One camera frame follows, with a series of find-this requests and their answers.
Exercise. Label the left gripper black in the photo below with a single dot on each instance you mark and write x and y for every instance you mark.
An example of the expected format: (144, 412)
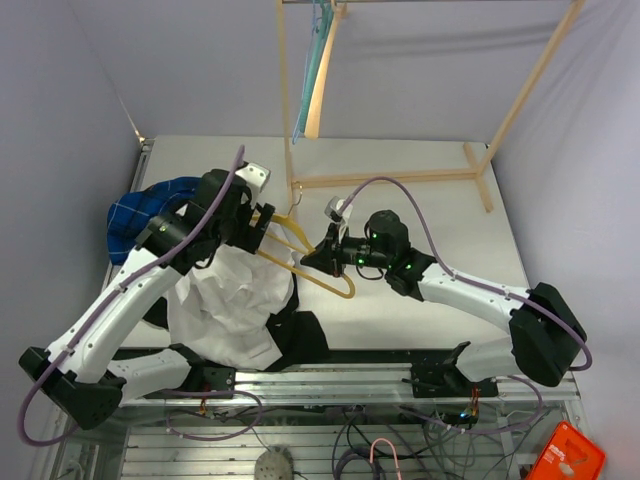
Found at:
(249, 237)

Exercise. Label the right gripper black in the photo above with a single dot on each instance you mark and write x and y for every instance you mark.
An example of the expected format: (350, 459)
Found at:
(328, 255)

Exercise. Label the white shirt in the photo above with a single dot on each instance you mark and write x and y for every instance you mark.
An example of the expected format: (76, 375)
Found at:
(221, 312)

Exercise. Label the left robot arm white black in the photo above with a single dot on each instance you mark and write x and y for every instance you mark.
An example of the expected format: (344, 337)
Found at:
(78, 371)

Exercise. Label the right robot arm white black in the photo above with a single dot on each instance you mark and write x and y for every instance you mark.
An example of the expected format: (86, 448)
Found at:
(543, 336)

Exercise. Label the light wooden hanger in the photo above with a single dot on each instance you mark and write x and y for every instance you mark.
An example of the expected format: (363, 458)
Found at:
(312, 126)

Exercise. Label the blue plaid shirt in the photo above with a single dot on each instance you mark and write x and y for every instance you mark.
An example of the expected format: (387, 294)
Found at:
(128, 216)

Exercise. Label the teal plastic hanger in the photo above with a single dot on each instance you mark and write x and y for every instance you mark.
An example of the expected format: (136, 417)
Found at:
(322, 17)

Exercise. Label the black garment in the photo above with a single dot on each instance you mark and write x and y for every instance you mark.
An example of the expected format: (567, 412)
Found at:
(298, 334)

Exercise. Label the grey perforated shoe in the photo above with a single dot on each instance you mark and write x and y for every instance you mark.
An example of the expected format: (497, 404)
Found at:
(275, 463)

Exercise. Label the orange box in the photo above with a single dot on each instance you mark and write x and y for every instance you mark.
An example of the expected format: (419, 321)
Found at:
(570, 455)

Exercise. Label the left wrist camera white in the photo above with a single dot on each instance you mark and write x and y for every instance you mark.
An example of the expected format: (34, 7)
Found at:
(255, 176)

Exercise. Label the aluminium frame rail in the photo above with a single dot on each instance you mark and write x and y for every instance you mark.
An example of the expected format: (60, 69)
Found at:
(361, 383)

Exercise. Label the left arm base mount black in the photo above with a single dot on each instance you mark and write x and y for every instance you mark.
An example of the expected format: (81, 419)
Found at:
(202, 379)

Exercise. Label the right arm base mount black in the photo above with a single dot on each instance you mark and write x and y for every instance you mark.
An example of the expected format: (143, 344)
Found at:
(434, 374)

